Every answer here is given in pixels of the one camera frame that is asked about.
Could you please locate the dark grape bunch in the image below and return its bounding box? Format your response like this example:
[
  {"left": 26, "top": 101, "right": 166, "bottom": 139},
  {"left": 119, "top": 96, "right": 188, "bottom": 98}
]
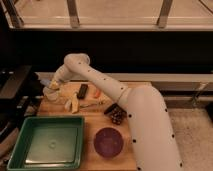
[{"left": 110, "top": 109, "right": 126, "bottom": 125}]

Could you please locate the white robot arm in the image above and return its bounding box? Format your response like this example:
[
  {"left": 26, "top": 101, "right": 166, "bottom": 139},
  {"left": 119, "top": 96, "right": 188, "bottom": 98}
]
[{"left": 52, "top": 53, "right": 184, "bottom": 171}]

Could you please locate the green plastic tray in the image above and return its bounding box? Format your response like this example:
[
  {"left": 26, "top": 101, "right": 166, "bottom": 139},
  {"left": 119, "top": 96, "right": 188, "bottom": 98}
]
[{"left": 7, "top": 116, "right": 84, "bottom": 171}]

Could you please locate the blue sponge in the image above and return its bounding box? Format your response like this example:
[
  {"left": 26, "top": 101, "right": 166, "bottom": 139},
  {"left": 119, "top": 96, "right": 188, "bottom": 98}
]
[{"left": 40, "top": 79, "right": 50, "bottom": 87}]

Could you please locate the yellow banana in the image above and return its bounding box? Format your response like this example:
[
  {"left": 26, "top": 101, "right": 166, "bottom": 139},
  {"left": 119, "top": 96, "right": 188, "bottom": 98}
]
[{"left": 71, "top": 93, "right": 79, "bottom": 114}]

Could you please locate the white paper cup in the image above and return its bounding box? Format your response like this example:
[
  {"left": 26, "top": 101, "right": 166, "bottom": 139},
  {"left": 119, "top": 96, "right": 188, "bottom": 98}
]
[{"left": 43, "top": 87, "right": 59, "bottom": 101}]

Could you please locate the black rectangular block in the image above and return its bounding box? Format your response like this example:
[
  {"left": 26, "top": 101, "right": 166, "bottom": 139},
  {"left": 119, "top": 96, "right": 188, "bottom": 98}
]
[{"left": 77, "top": 84, "right": 88, "bottom": 99}]

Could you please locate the orange carrot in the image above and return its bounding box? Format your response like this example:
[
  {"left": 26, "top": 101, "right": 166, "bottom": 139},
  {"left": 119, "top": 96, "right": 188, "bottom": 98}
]
[{"left": 93, "top": 89, "right": 101, "bottom": 99}]

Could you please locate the wooden cutting board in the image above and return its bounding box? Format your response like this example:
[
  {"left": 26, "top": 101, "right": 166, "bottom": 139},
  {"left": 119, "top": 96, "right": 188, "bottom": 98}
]
[{"left": 38, "top": 82, "right": 137, "bottom": 171}]

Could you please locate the purple bowl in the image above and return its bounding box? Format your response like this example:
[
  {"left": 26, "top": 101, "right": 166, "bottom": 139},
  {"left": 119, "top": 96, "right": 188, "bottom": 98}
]
[{"left": 93, "top": 127, "right": 124, "bottom": 158}]

